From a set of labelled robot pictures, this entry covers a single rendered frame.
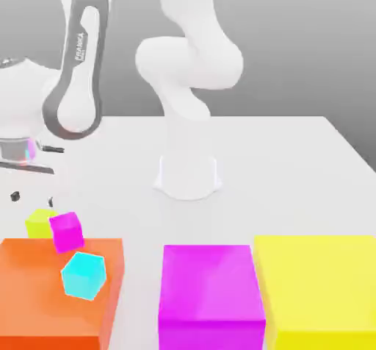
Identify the small magenta cube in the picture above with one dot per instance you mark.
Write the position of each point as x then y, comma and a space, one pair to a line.
67, 232

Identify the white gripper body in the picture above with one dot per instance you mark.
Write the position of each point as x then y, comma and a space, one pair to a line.
26, 168

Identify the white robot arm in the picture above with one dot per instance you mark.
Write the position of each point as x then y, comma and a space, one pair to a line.
188, 67

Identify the large magenta box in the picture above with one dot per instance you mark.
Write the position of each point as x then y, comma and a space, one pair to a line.
210, 291

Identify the small yellow-green cube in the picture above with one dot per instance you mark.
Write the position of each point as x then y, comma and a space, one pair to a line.
36, 223

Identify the large yellow box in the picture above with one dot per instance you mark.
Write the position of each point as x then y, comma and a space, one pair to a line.
320, 285

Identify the large orange box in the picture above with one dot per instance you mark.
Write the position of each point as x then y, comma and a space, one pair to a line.
35, 297

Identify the small cyan cube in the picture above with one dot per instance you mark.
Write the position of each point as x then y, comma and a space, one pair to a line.
83, 276

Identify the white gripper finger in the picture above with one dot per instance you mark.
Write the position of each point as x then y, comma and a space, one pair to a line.
50, 201
14, 196

